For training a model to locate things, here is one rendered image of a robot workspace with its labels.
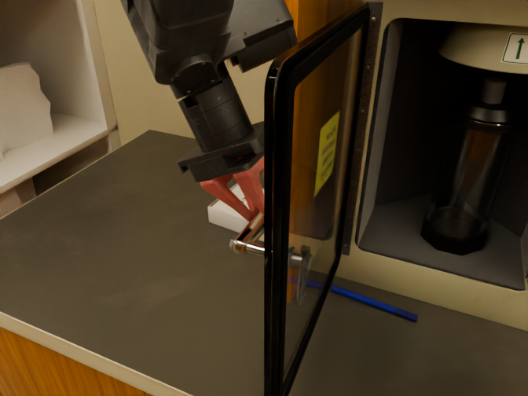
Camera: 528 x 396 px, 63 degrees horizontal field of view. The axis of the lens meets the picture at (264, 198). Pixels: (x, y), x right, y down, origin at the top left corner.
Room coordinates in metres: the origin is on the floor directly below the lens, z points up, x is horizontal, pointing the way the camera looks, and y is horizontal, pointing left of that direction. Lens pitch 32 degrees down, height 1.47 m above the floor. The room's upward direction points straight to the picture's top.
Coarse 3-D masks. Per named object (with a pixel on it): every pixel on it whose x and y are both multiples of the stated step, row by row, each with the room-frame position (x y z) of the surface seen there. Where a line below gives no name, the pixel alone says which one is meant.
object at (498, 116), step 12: (492, 84) 0.58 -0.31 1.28; (504, 84) 0.57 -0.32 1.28; (468, 96) 0.60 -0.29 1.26; (480, 96) 0.59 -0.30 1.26; (492, 96) 0.57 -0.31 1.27; (504, 96) 0.60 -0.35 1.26; (456, 108) 0.58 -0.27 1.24; (468, 108) 0.57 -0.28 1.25; (480, 108) 0.56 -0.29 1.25; (492, 108) 0.55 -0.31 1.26; (504, 108) 0.55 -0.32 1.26; (516, 108) 0.56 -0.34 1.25; (492, 120) 0.54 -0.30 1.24; (504, 120) 0.54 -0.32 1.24; (516, 120) 0.55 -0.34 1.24
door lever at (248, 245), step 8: (256, 216) 0.38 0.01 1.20; (248, 224) 0.36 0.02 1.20; (256, 224) 0.36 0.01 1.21; (240, 232) 0.35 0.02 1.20; (248, 232) 0.34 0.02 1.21; (256, 232) 0.35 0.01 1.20; (232, 240) 0.33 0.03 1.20; (240, 240) 0.33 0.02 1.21; (248, 240) 0.33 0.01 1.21; (256, 240) 0.35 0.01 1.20; (232, 248) 0.33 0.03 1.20; (240, 248) 0.32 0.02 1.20; (248, 248) 0.32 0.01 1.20; (256, 248) 0.32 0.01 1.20
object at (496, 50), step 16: (448, 32) 0.62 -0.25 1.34; (464, 32) 0.57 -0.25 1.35; (480, 32) 0.55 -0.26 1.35; (496, 32) 0.54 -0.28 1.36; (512, 32) 0.53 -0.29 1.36; (448, 48) 0.58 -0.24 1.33; (464, 48) 0.56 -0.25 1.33; (480, 48) 0.54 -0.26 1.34; (496, 48) 0.53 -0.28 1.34; (512, 48) 0.52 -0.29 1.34; (464, 64) 0.55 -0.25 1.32; (480, 64) 0.53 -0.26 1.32; (496, 64) 0.52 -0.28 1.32; (512, 64) 0.51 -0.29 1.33
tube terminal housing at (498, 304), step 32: (384, 0) 0.56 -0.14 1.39; (416, 0) 0.55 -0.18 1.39; (448, 0) 0.53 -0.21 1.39; (480, 0) 0.52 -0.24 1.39; (512, 0) 0.51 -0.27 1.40; (352, 256) 0.56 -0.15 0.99; (384, 256) 0.54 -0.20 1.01; (384, 288) 0.54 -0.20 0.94; (416, 288) 0.52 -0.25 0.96; (448, 288) 0.50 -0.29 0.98; (480, 288) 0.48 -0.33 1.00; (512, 320) 0.46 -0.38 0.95
